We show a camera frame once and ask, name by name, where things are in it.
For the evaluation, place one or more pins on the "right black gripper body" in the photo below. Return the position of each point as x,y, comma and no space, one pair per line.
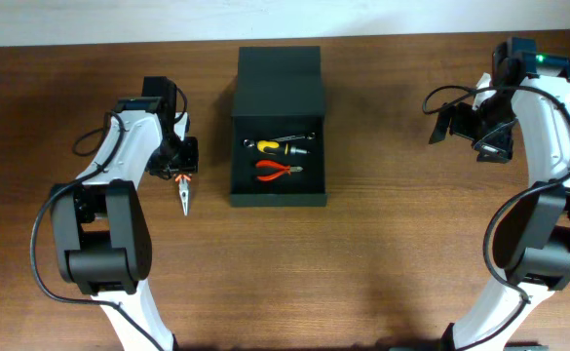
487,128

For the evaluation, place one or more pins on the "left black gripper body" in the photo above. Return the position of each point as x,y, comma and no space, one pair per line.
177,157

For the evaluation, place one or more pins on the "orange black long-nose pliers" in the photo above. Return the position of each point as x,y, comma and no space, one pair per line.
183,184

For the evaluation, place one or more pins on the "chrome blue ratchet wrench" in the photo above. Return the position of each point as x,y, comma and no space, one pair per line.
249,143

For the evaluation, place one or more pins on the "yellow black stubby screwdriver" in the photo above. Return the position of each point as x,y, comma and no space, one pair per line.
272,147

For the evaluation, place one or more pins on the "red small cutting pliers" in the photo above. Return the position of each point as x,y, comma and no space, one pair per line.
278,170

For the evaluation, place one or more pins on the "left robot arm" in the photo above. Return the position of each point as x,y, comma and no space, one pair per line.
101,236

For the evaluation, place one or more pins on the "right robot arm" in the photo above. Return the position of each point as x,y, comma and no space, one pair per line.
526,245

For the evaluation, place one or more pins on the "black open gift box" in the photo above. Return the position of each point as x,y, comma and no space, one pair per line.
279,92

